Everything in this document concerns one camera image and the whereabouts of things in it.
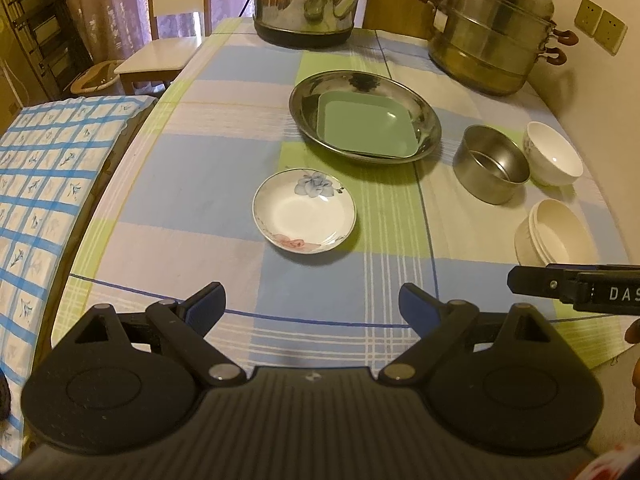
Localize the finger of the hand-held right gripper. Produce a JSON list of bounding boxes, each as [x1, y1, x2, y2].
[[507, 262, 592, 306]]

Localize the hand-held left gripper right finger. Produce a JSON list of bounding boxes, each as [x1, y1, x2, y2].
[[377, 282, 556, 387]]

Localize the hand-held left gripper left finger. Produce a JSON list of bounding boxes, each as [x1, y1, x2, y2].
[[75, 282, 246, 387]]

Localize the plain white bowl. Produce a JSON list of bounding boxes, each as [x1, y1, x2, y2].
[[527, 199, 600, 265], [514, 205, 591, 267]]

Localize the stainless steel bowl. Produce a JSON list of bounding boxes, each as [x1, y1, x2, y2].
[[453, 125, 531, 206]]

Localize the person's right hand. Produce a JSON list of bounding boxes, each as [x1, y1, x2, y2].
[[624, 317, 640, 425]]

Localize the plaid tablecloth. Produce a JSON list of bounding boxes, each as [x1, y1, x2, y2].
[[52, 17, 636, 376]]

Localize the patterned white bowl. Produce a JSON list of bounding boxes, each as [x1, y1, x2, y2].
[[523, 121, 585, 187]]

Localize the small floral white plate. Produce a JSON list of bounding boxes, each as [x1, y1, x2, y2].
[[252, 169, 358, 255]]

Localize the green square plate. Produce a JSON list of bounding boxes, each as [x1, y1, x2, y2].
[[318, 91, 420, 157]]

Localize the blue checked white cloth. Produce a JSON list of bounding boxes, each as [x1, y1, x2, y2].
[[0, 95, 159, 461]]

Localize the large steel basin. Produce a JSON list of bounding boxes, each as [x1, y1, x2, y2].
[[288, 72, 443, 164]]

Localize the white wooden chair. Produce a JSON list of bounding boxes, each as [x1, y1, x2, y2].
[[114, 0, 212, 96]]

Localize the plastic basin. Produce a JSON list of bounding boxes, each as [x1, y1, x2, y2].
[[70, 59, 126, 96]]

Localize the stainless steel steamer pot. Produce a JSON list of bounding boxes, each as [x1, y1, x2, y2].
[[411, 0, 580, 97]]

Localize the purple curtain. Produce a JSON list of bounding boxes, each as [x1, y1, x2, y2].
[[55, 0, 257, 68]]

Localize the stainless steel kettle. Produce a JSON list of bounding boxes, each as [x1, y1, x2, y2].
[[252, 0, 377, 50]]

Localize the black metal rack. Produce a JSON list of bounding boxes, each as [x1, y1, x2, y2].
[[0, 0, 94, 102]]

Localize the wall outlet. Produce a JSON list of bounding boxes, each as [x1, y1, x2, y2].
[[574, 0, 604, 37], [595, 10, 628, 57]]

